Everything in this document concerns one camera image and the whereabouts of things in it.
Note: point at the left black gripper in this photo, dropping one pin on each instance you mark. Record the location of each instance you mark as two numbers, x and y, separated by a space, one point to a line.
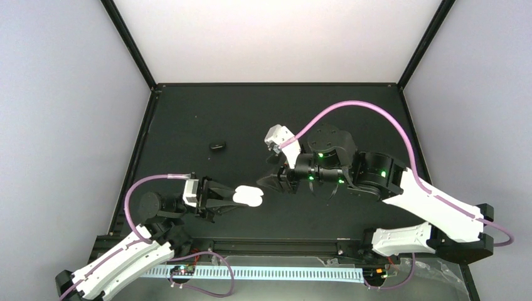
209 207

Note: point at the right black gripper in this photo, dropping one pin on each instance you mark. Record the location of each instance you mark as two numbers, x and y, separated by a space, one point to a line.
277 180

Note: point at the white charging case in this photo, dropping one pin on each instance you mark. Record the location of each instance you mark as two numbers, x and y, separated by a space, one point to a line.
248 195

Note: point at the black charging case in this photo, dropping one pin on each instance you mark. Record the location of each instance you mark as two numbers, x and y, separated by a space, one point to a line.
217 145

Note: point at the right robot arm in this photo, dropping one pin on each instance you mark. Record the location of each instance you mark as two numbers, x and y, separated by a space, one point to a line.
450 229

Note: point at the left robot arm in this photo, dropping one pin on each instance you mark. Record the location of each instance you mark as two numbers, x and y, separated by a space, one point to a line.
158 238

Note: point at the left circuit board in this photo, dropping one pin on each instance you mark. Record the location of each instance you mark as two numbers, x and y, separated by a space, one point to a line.
182 271

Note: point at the circuit board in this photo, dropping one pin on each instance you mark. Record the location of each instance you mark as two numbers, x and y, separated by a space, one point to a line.
182 271
379 273

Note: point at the right circuit board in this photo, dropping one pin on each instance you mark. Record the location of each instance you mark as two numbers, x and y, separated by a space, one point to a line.
379 273

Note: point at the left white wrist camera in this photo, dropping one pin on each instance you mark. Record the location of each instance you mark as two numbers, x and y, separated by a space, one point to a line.
190 192

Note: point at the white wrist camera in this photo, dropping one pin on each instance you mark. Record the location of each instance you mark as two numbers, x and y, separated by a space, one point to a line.
282 141
190 192

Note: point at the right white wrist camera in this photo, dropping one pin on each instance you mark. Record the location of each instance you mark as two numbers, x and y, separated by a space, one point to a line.
282 141

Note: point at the light blue cable duct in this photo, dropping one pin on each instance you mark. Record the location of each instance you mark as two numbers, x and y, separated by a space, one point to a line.
316 274

